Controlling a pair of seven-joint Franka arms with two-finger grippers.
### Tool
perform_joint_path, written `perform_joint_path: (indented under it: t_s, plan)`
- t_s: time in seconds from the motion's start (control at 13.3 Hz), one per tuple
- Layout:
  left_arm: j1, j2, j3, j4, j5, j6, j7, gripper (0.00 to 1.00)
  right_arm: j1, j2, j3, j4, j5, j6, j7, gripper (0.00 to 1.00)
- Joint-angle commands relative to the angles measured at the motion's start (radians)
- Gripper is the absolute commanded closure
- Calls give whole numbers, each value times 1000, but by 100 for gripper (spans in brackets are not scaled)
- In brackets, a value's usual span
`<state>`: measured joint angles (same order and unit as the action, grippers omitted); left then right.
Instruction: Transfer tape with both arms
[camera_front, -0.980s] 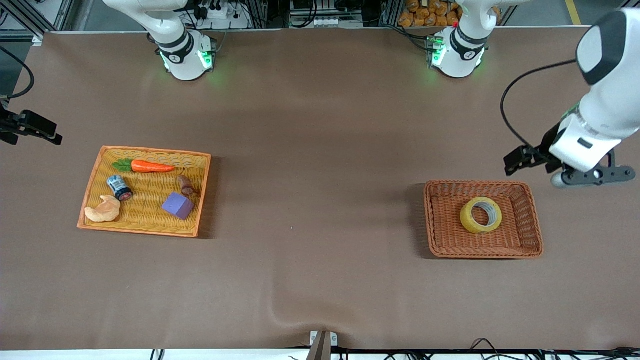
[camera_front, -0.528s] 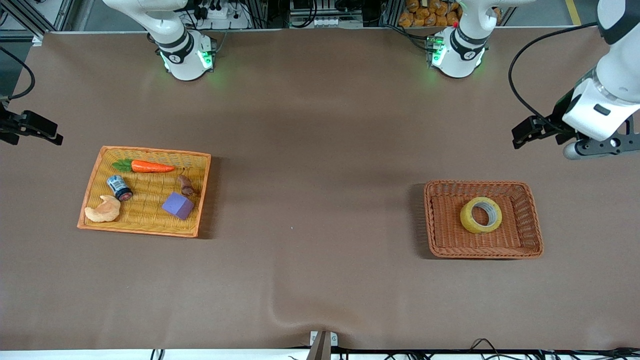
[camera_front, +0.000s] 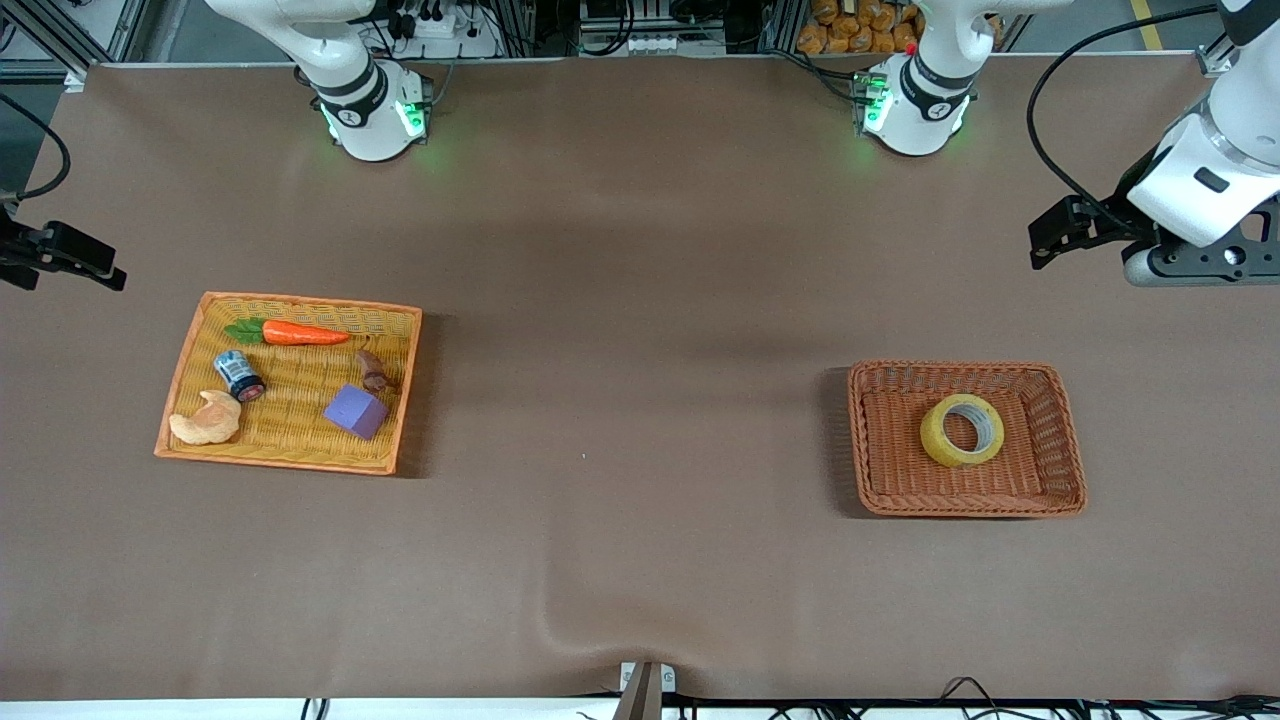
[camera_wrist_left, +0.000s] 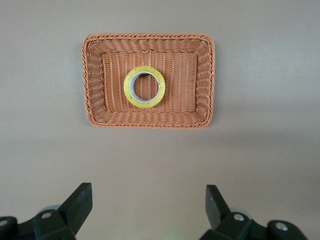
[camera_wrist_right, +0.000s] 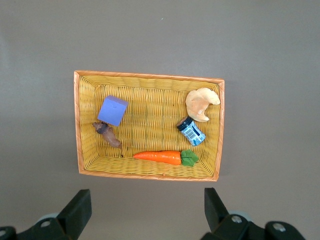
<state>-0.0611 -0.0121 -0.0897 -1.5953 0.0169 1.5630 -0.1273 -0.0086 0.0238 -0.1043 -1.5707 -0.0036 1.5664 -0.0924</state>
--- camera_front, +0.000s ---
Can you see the small jar blue label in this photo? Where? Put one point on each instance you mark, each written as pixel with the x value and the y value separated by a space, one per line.
pixel 238 375

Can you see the brown post with white plate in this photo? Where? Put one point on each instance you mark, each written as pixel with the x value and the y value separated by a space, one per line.
pixel 640 700

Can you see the small white power strip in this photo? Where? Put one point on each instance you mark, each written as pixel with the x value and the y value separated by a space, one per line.
pixel 655 44

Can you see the bag of orange buns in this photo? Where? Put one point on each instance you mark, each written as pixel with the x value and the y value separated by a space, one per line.
pixel 860 25

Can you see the small brown toy figure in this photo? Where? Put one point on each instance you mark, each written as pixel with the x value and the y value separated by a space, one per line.
pixel 373 372

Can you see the white power strip with plugs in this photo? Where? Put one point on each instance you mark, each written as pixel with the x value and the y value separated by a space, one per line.
pixel 440 25

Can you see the brown table cover sheet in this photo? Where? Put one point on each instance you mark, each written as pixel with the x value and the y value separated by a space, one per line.
pixel 640 550

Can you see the yellow wicker basket orange rim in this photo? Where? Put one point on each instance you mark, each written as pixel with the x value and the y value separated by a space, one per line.
pixel 290 420

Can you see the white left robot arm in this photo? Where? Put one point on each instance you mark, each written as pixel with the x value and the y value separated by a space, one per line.
pixel 915 100

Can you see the yellow tape roll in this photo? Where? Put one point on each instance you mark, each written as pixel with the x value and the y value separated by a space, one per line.
pixel 932 440

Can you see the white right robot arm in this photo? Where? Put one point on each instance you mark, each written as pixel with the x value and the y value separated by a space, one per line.
pixel 360 100

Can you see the brown wicker basket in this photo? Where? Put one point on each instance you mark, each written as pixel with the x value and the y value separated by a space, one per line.
pixel 890 470

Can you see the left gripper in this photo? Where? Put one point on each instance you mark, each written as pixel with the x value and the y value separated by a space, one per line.
pixel 1118 217

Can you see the aluminium frame strut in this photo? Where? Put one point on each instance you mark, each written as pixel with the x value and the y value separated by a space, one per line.
pixel 50 40
pixel 1212 62

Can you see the toy croissant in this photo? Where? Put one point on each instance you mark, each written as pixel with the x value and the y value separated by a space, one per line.
pixel 205 425

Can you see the orange toy carrot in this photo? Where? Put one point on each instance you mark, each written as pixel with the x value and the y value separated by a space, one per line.
pixel 300 333

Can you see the purple foam cube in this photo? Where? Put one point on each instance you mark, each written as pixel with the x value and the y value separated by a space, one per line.
pixel 355 412

